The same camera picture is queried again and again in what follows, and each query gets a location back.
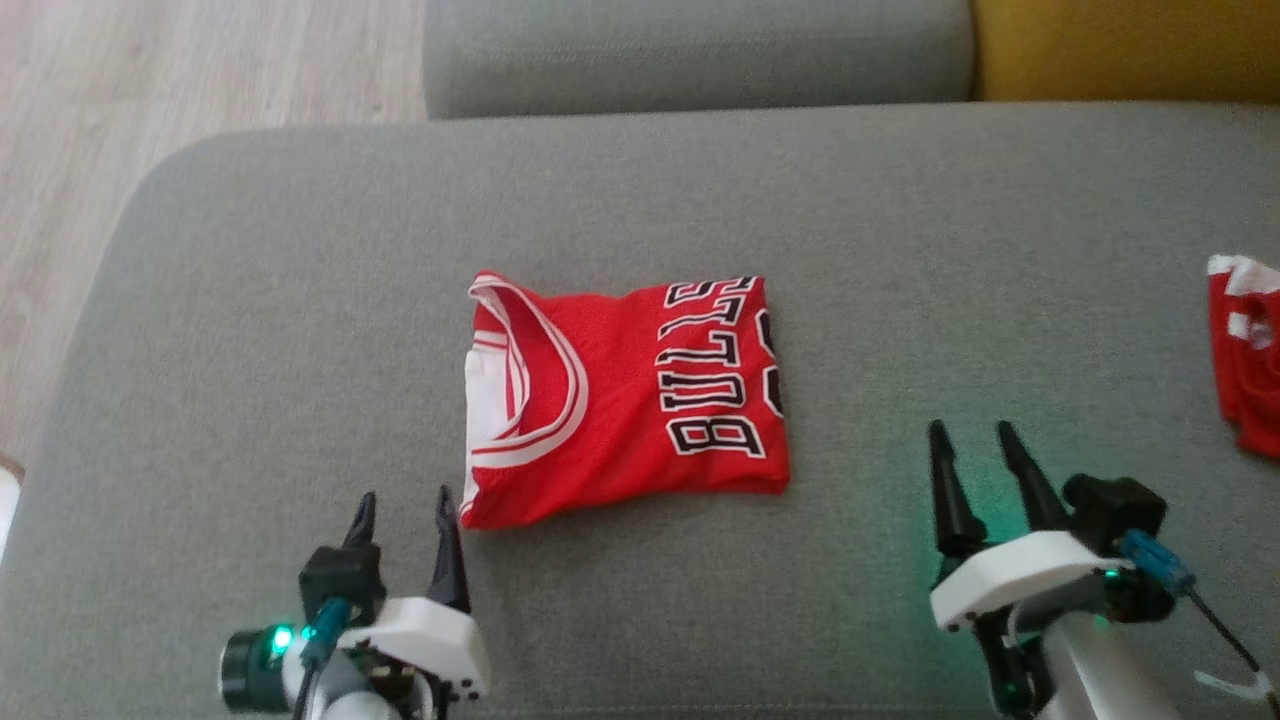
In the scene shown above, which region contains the yellow sofa cushion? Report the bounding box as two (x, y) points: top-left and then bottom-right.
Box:
(972, 0), (1280, 105)

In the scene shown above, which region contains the red basketball jersey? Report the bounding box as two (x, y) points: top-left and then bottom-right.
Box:
(458, 270), (793, 531)

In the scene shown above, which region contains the crumpled red and white garment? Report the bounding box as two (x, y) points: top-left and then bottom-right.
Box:
(1204, 253), (1280, 461)

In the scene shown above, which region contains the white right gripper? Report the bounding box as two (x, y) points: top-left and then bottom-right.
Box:
(926, 419), (1133, 634)

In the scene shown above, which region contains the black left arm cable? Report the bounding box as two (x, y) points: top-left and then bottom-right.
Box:
(292, 660), (323, 720)

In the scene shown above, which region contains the white cable tag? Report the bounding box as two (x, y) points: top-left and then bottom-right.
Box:
(1194, 669), (1273, 703)

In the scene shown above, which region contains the teal cable connector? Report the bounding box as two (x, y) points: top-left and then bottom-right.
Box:
(299, 597), (354, 671)
(1119, 529), (1198, 598)

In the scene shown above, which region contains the grey sofa backrest cushion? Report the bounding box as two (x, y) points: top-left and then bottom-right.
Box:
(423, 0), (977, 122)

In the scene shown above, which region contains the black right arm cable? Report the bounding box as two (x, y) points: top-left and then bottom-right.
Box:
(1184, 588), (1280, 705)

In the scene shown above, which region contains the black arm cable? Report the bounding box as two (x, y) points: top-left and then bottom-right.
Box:
(292, 660), (323, 720)
(1184, 588), (1280, 705)

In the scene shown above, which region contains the grey sofa seat cushion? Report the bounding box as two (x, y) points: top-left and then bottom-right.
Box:
(0, 100), (1280, 720)

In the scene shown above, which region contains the teal right cable connector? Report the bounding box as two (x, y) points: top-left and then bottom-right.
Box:
(1119, 529), (1198, 598)

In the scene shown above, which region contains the teal left cable connector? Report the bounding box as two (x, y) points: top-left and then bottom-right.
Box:
(299, 597), (354, 671)

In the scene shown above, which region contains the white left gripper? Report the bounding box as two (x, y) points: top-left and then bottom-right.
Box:
(339, 486), (492, 702)

